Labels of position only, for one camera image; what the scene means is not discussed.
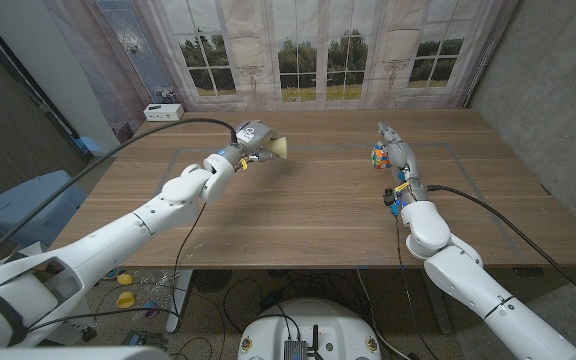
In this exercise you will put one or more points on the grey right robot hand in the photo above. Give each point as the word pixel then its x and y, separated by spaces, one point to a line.
pixel 399 152

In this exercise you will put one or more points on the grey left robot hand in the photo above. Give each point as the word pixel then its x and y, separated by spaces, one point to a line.
pixel 253 137

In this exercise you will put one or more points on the yellow sponge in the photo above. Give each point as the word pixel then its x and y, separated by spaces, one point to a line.
pixel 279 147

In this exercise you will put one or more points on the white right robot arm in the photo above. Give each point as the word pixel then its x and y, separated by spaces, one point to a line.
pixel 463 280

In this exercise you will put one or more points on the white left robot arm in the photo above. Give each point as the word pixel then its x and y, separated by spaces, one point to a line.
pixel 103 245

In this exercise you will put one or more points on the multicoloured rubik's cube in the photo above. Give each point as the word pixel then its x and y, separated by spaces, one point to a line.
pixel 378 157

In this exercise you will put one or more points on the white power box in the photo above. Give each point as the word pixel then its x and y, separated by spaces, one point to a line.
pixel 163 112

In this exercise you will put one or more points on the printed window backdrop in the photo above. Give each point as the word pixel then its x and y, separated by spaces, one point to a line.
pixel 318 50

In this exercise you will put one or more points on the white table leg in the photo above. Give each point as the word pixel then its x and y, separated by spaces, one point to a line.
pixel 180 300

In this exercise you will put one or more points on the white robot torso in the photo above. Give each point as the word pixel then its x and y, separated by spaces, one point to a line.
pixel 278 325

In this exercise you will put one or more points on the yellow plastic cap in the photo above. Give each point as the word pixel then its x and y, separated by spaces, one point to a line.
pixel 126 300
pixel 125 279

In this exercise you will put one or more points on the purple spool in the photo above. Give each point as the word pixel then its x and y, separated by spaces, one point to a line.
pixel 151 311

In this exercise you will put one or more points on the grey electronics box on torso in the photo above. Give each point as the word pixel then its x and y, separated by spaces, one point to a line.
pixel 294 350

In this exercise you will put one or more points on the blue plastic bin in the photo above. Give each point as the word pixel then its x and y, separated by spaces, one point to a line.
pixel 23 205

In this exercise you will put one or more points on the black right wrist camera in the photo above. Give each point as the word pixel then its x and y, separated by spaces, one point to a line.
pixel 389 196

